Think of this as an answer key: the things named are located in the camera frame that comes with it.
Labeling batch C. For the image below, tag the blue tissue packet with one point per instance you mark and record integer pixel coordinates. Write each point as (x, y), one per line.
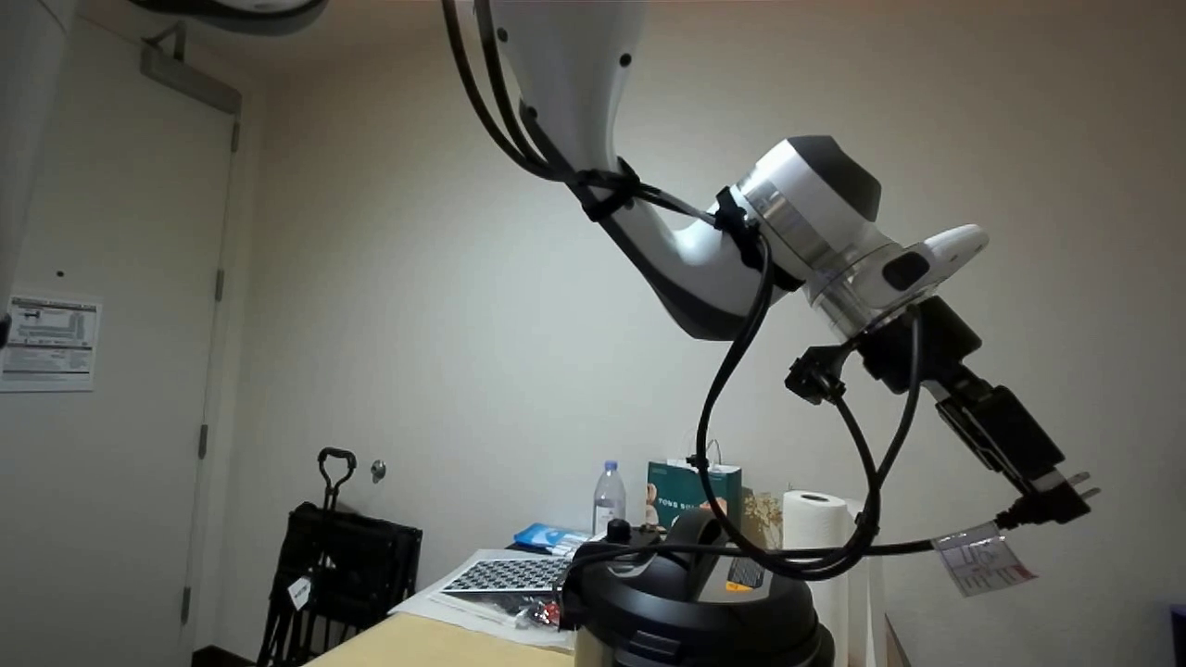
(540, 536)

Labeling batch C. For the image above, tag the metal door closer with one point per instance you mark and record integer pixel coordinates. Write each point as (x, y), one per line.
(185, 74)

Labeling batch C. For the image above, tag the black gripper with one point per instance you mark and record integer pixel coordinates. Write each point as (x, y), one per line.
(975, 412)

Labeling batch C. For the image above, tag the black white checkerboard panel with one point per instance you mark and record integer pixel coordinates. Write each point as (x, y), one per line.
(504, 575)

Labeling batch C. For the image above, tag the round ceiling lamp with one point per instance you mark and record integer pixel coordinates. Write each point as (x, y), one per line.
(233, 9)

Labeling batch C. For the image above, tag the white paper notice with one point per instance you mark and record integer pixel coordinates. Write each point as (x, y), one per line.
(49, 341)

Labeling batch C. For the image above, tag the white paper towel roll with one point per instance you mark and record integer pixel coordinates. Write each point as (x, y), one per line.
(819, 519)

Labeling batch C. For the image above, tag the steel rice cooker black lid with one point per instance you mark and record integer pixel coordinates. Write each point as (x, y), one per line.
(689, 613)

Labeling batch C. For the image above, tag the green printed paper bag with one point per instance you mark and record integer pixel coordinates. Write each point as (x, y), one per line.
(681, 488)

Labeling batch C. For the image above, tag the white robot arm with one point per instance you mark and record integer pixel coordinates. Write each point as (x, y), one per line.
(689, 246)

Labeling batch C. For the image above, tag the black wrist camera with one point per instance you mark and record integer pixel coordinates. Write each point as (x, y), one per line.
(920, 341)

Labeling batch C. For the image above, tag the white door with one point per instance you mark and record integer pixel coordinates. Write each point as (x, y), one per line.
(114, 372)

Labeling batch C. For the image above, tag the black folding cart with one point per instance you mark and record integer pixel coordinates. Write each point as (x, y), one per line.
(340, 570)

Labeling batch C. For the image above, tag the clear plastic water bottle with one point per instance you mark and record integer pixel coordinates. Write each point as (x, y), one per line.
(610, 502)

